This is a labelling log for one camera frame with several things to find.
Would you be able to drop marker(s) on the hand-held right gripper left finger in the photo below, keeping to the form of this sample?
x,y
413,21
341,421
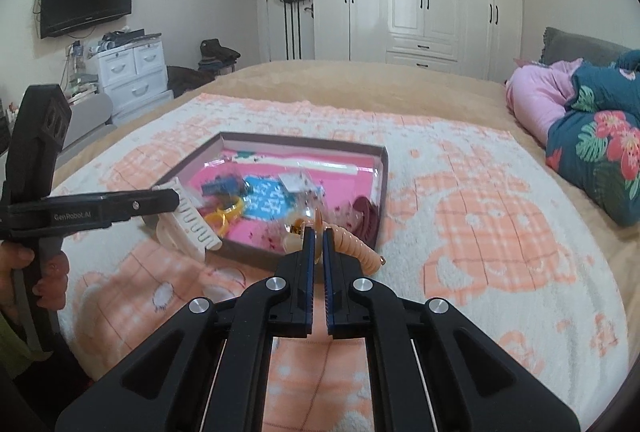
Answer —
x,y
309,272

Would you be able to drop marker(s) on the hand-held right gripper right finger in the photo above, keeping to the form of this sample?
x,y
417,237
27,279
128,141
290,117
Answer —
x,y
328,282

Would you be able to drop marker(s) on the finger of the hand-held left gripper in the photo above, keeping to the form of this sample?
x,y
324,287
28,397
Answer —
x,y
100,208

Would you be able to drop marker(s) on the sheer floral bow hair clip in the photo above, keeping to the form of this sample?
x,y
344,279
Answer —
x,y
300,212

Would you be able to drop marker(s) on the white hair claw clip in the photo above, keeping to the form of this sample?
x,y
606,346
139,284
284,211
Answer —
x,y
187,217

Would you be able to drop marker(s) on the small clear bag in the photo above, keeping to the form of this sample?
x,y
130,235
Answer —
x,y
297,184

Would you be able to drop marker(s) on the shallow pink-lined jewelry box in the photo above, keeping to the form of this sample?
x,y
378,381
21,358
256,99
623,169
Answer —
x,y
350,187

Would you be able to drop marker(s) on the bagged yellow bangle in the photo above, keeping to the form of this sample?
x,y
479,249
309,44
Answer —
x,y
225,217

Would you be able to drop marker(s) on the blue hair clip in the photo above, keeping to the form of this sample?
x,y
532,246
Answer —
x,y
225,191

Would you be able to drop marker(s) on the person's left forearm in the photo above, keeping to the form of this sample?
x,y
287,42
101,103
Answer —
x,y
12,342

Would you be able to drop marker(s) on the person's left hand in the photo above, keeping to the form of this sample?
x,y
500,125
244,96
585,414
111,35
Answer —
x,y
52,279

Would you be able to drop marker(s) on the cluttered side shelf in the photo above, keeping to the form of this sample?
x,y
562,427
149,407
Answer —
x,y
80,76

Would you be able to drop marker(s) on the dark red hair clip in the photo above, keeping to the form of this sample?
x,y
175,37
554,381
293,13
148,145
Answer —
x,y
367,214

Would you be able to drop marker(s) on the white drawer cabinet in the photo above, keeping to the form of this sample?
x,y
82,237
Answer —
x,y
135,79

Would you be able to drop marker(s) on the black set-top box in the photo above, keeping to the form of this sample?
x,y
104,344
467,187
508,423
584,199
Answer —
x,y
130,35

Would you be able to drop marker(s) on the dark bag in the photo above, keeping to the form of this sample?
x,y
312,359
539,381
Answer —
x,y
189,80

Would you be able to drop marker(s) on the orange and white printed blanket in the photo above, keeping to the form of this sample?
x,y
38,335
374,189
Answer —
x,y
475,222

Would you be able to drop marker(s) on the pile of dark clothes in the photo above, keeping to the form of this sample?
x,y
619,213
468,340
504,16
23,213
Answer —
x,y
219,52

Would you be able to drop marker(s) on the tan bedspread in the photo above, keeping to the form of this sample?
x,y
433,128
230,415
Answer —
x,y
350,81

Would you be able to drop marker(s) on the white door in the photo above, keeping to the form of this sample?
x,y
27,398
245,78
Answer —
x,y
272,31

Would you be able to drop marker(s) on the pink quilt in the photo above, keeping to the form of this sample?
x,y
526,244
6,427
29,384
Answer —
x,y
537,101

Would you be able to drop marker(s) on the dark floral quilt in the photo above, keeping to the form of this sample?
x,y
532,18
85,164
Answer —
x,y
600,151

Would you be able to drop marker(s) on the grey pillow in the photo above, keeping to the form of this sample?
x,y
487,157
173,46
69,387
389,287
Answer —
x,y
575,44

